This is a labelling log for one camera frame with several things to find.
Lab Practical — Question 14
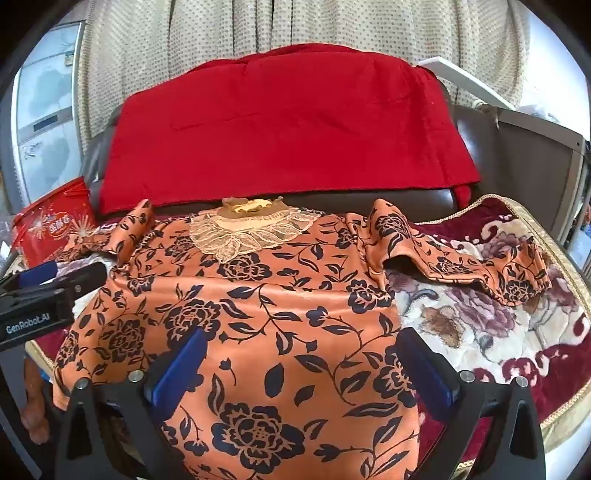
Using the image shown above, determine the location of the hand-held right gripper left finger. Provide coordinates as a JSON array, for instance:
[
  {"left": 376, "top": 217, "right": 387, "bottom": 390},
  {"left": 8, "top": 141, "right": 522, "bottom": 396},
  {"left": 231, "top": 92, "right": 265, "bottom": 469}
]
[{"left": 55, "top": 327, "right": 208, "bottom": 480}]

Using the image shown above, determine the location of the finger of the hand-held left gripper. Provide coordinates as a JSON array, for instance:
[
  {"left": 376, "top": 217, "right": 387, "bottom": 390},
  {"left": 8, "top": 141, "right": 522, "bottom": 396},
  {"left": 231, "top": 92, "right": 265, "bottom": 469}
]
[
  {"left": 18, "top": 263, "right": 59, "bottom": 288},
  {"left": 56, "top": 262, "right": 108, "bottom": 297}
]

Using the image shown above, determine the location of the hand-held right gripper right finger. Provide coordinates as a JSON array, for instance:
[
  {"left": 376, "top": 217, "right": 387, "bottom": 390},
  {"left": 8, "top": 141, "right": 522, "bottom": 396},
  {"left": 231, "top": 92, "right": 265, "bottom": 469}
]
[{"left": 396, "top": 327, "right": 548, "bottom": 480}]

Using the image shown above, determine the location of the orange floral blouse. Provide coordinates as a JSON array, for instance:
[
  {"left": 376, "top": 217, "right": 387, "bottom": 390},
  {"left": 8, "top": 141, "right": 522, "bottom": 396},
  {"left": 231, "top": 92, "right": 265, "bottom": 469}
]
[{"left": 52, "top": 198, "right": 552, "bottom": 480}]

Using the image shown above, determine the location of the red gift bag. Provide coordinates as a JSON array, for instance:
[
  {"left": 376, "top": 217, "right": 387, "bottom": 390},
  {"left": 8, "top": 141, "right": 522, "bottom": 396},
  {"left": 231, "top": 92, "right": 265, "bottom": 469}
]
[{"left": 11, "top": 178, "right": 100, "bottom": 269}]

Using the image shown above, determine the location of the floral plush blanket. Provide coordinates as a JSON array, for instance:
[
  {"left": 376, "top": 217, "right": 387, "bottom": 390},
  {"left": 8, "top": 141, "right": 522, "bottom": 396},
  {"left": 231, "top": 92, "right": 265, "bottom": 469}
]
[{"left": 25, "top": 194, "right": 591, "bottom": 462}]

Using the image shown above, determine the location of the white refrigerator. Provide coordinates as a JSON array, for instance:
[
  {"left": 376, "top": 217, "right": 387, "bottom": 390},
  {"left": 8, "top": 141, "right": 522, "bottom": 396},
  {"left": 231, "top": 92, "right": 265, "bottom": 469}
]
[{"left": 9, "top": 21, "right": 86, "bottom": 208}]

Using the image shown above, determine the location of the brown leather sofa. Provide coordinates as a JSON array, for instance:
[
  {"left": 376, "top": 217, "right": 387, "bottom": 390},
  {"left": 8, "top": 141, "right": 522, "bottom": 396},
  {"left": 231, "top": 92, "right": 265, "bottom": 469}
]
[{"left": 81, "top": 99, "right": 591, "bottom": 278}]

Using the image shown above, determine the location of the red blanket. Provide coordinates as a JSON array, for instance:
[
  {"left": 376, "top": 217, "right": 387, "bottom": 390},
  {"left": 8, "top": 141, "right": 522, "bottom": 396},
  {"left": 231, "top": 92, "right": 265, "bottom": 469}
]
[{"left": 99, "top": 44, "right": 483, "bottom": 215}]

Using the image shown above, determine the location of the white plastic bag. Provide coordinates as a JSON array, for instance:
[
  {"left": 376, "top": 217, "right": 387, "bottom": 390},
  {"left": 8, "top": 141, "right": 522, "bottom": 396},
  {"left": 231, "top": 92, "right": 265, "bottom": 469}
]
[{"left": 517, "top": 104, "right": 557, "bottom": 124}]

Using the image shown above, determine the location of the white board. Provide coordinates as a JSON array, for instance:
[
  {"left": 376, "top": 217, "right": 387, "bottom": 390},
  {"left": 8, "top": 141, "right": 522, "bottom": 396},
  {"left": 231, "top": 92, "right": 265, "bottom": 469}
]
[{"left": 416, "top": 56, "right": 518, "bottom": 112}]

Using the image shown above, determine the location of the beige dotted curtain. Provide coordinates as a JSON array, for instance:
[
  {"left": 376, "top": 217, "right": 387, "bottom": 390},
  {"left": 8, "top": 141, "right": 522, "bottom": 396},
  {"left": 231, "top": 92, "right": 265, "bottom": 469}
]
[{"left": 76, "top": 0, "right": 532, "bottom": 153}]

